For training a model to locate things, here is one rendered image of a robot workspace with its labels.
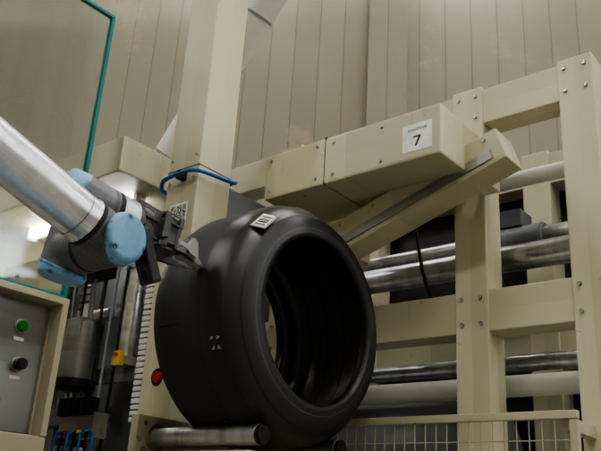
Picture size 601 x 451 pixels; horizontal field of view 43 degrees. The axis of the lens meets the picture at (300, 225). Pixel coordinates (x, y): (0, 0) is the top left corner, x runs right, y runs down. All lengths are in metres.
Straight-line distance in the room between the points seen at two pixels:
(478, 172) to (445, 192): 0.11
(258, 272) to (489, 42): 4.84
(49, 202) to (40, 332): 0.95
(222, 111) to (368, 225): 0.55
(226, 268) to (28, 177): 0.55
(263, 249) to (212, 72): 0.78
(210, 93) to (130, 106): 4.22
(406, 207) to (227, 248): 0.65
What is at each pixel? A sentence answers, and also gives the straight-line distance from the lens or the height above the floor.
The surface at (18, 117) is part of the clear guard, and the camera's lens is 2.30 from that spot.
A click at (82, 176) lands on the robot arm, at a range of 1.52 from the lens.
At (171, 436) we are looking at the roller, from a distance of 1.86.
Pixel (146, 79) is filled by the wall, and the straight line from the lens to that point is 6.60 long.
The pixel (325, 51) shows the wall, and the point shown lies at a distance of 6.36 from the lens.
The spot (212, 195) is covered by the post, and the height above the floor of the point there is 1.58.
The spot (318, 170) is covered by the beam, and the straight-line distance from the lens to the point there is 2.23.
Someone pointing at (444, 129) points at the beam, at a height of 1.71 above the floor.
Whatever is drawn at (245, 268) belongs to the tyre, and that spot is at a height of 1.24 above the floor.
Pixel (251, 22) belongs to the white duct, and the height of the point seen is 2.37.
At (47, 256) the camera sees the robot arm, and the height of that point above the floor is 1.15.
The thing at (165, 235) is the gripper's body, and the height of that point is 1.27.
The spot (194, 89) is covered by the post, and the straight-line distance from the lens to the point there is 2.36.
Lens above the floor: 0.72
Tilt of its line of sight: 21 degrees up
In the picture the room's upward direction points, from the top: 4 degrees clockwise
